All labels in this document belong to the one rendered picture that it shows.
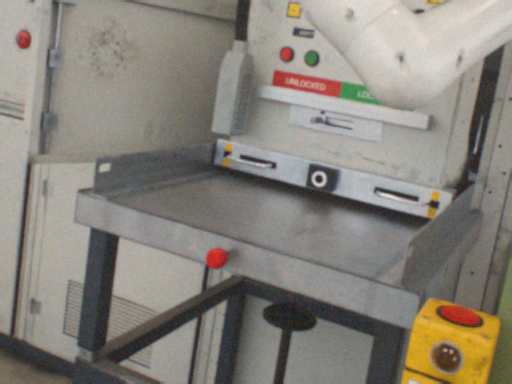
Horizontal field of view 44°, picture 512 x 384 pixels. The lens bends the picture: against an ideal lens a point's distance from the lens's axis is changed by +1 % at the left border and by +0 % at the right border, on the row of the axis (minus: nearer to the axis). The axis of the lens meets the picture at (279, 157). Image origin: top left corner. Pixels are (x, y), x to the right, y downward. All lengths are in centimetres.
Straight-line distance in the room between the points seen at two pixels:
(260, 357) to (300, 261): 92
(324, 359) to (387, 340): 81
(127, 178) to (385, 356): 57
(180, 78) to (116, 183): 47
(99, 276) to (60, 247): 96
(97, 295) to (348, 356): 78
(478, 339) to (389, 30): 36
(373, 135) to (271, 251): 44
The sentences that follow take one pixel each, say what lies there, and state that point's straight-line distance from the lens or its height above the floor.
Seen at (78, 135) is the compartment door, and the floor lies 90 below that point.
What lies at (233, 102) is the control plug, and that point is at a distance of 134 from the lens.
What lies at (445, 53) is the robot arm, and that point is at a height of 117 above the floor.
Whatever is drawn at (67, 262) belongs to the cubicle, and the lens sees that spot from 216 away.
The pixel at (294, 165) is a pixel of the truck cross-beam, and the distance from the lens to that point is 139.
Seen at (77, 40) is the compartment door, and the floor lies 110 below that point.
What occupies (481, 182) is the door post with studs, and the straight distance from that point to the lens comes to 156.
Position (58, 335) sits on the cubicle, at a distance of 226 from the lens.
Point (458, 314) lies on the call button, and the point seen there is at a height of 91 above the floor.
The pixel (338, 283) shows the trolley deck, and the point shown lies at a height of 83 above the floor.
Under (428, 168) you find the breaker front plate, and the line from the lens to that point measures 132.
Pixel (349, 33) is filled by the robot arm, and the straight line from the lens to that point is 80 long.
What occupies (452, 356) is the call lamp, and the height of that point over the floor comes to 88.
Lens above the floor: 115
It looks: 9 degrees down
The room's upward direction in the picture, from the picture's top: 9 degrees clockwise
